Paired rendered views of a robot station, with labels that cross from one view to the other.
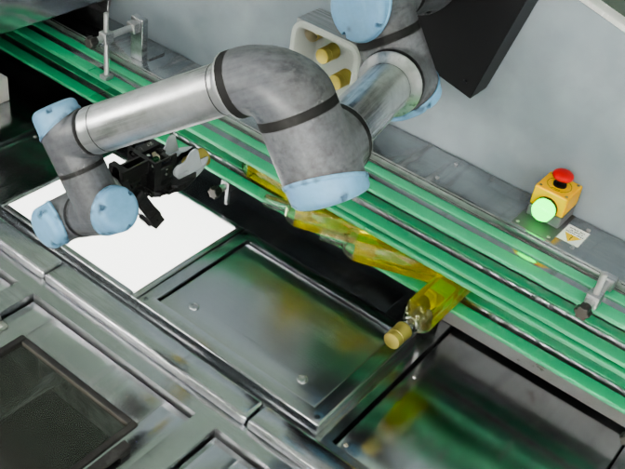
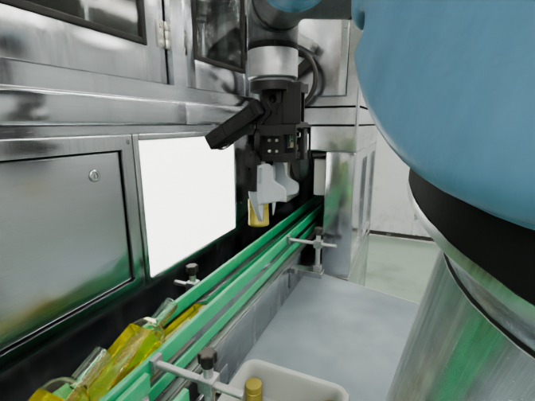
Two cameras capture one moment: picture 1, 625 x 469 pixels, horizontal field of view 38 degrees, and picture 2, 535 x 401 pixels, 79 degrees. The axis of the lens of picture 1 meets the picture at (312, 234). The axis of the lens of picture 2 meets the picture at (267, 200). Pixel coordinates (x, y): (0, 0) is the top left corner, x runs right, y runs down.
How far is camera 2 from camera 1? 1.31 m
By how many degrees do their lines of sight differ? 40
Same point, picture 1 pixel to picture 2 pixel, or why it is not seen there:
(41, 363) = (115, 25)
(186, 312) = (92, 163)
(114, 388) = (47, 36)
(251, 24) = (317, 353)
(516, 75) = not seen: outside the picture
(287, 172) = not seen: outside the picture
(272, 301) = (49, 262)
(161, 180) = (263, 143)
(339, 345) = not seen: outside the picture
